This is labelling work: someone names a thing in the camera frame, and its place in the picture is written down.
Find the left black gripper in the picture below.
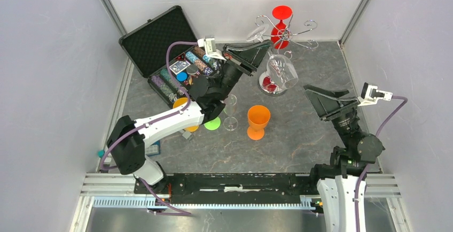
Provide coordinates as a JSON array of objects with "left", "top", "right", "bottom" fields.
[{"left": 216, "top": 41, "right": 274, "bottom": 101}]

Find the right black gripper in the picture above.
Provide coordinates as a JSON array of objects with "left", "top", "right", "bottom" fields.
[{"left": 304, "top": 83, "right": 362, "bottom": 149}]

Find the red plastic wine glass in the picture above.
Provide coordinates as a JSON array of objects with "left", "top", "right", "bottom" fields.
[{"left": 270, "top": 5, "right": 293, "bottom": 49}]

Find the clear wine glass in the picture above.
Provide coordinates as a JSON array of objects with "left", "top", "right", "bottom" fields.
[
  {"left": 246, "top": 24, "right": 299, "bottom": 90},
  {"left": 224, "top": 94, "right": 238, "bottom": 131}
]

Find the orange plastic wine glass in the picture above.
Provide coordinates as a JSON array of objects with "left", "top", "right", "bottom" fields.
[{"left": 247, "top": 105, "right": 271, "bottom": 141}]

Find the clear wine glass front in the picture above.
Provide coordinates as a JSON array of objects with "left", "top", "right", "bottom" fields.
[{"left": 224, "top": 94, "right": 238, "bottom": 131}]

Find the green plastic wine glass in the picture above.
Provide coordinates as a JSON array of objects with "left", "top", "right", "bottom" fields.
[{"left": 204, "top": 117, "right": 221, "bottom": 130}]

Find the yellow plastic wine glass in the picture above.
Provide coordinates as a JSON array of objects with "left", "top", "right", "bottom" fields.
[{"left": 173, "top": 97, "right": 200, "bottom": 133}]

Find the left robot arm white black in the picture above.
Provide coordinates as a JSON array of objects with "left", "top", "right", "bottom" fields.
[{"left": 105, "top": 38, "right": 273, "bottom": 193}]

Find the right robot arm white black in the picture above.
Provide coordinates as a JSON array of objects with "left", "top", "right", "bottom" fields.
[{"left": 304, "top": 83, "right": 392, "bottom": 231}]

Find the silver dealer button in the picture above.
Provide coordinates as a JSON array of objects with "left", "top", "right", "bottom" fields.
[{"left": 186, "top": 64, "right": 199, "bottom": 75}]

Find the playing card deck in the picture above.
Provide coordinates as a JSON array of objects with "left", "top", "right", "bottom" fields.
[{"left": 169, "top": 60, "right": 190, "bottom": 75}]

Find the blue round dealer chip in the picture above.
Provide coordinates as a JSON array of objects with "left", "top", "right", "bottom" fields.
[{"left": 176, "top": 72, "right": 188, "bottom": 82}]

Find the black poker chip case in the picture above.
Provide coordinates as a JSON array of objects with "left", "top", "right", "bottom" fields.
[{"left": 119, "top": 5, "right": 221, "bottom": 107}]

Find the teal small object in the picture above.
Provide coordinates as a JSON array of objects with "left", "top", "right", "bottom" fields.
[{"left": 97, "top": 150, "right": 105, "bottom": 158}]

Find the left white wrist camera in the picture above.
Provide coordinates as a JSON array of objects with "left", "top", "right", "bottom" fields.
[{"left": 204, "top": 37, "right": 226, "bottom": 60}]

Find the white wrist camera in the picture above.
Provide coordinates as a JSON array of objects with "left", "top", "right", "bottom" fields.
[
  {"left": 204, "top": 37, "right": 226, "bottom": 60},
  {"left": 358, "top": 82, "right": 393, "bottom": 106}
]

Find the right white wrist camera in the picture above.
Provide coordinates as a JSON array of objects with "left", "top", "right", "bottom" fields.
[{"left": 358, "top": 82, "right": 393, "bottom": 106}]

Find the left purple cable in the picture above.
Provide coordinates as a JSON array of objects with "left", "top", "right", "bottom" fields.
[{"left": 98, "top": 41, "right": 213, "bottom": 217}]

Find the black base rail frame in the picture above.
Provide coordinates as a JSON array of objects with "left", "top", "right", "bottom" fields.
[{"left": 81, "top": 165, "right": 401, "bottom": 212}]

